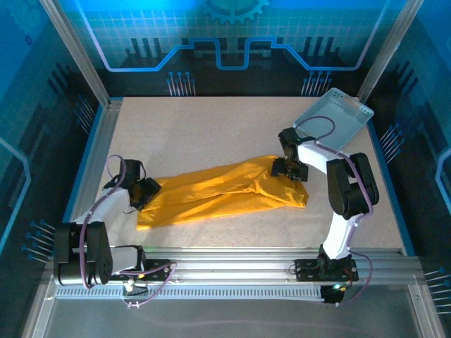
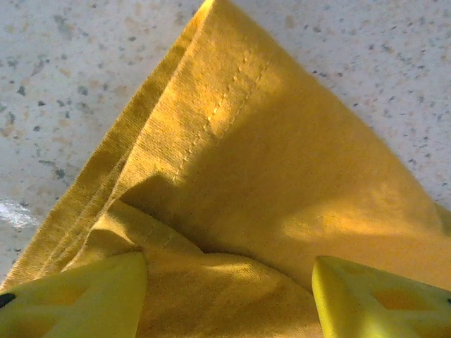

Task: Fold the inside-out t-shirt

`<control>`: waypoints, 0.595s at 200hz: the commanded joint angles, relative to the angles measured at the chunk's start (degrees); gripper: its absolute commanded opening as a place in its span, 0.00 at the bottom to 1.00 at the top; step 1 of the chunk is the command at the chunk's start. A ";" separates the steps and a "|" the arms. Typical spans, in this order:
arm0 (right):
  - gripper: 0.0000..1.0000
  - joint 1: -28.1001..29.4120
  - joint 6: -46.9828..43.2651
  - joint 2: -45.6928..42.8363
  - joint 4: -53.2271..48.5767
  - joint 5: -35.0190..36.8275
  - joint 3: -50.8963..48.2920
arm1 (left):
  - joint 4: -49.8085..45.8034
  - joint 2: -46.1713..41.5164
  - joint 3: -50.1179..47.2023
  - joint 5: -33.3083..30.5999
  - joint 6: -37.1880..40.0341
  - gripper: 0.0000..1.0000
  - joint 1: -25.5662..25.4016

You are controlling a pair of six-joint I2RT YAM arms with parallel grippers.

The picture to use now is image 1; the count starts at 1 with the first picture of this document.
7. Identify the yellow t-shirt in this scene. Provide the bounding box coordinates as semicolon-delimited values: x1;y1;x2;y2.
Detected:
136;154;309;232

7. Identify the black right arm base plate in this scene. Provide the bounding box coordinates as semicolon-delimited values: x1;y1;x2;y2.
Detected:
295;258;359;282

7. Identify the long aluminium frame rail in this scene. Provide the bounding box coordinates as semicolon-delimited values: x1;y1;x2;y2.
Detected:
45;246;424;282

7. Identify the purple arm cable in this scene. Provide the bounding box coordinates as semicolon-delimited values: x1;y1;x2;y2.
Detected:
79;154;177;309
297;115;374;307

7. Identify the aluminium frame post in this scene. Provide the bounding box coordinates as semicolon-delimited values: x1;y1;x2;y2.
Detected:
40;0;113;106
355;0;424;103

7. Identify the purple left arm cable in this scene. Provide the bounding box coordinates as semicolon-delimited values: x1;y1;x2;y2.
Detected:
79;154;177;309

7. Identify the grey perforated plastic basket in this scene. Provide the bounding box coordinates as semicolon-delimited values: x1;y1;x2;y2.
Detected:
293;87;375;152

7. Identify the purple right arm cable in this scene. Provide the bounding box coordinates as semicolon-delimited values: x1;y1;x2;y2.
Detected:
297;115;374;307

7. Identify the slotted grey cable duct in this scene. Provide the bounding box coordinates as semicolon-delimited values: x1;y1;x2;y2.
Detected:
54;284;325;301

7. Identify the small black controller box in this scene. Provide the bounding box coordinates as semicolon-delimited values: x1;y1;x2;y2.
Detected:
320;283;349;306

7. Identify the aluminium side rail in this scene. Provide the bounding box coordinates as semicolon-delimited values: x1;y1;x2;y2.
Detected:
68;98;124;254

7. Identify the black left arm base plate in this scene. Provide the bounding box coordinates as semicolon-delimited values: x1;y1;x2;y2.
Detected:
107;259;173;282

